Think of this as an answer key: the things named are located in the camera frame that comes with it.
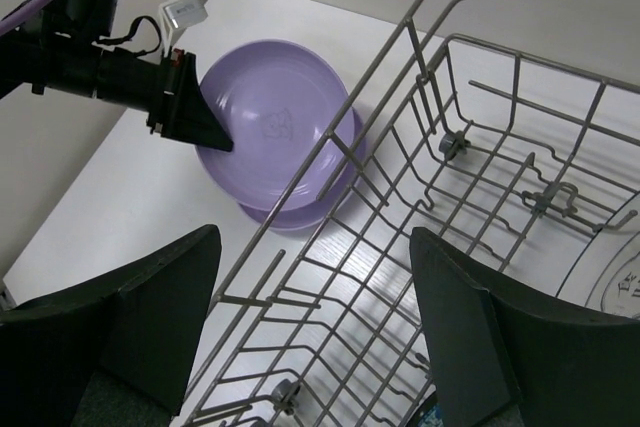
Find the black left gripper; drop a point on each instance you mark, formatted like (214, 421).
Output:
(168, 91)

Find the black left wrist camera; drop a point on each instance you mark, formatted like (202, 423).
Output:
(84, 20)

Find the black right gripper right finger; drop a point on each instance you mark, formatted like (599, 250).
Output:
(497, 345)

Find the grey wire dish rack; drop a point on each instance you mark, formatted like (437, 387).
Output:
(512, 158)

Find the purple plastic plate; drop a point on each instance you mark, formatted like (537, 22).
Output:
(275, 99)

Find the white plate dark rim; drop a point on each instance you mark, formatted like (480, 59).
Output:
(605, 275)

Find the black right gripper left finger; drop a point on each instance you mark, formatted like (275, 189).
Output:
(116, 350)

